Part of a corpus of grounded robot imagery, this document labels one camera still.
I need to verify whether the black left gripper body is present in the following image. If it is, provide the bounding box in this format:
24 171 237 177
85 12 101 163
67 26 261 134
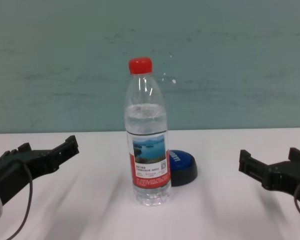
0 149 58 206

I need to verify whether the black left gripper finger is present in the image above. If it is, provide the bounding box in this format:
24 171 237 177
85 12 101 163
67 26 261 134
48 135 80 173
0 142 32 167

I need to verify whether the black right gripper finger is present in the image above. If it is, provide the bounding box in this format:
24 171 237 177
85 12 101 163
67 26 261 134
289 147 300 165
238 149 268 181

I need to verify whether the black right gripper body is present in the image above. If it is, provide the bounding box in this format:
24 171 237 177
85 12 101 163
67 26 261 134
262 161 300 201

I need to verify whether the blue push button black base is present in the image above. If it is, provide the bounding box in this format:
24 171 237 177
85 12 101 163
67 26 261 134
167 149 199 188

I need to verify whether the clear water bottle red cap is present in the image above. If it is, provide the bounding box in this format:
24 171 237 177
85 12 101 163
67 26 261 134
123 57 172 207

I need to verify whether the dark left gripper cable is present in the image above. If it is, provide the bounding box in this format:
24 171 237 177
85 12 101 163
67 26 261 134
4 159 35 238

